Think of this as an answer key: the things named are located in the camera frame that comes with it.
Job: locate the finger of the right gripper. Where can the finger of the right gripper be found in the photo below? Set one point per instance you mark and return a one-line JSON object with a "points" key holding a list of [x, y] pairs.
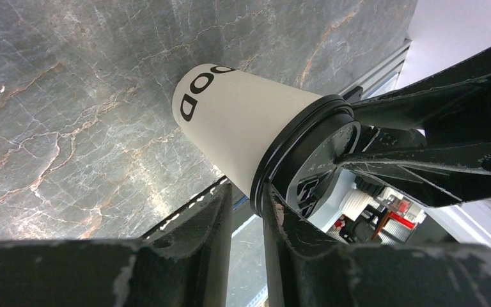
{"points": [[434, 177], [438, 95]]}

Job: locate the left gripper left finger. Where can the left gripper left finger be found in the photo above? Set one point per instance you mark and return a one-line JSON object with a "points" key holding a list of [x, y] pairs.
{"points": [[122, 271]]}

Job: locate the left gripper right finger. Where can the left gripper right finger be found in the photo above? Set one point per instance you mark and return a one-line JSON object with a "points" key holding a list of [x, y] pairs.
{"points": [[355, 271]]}

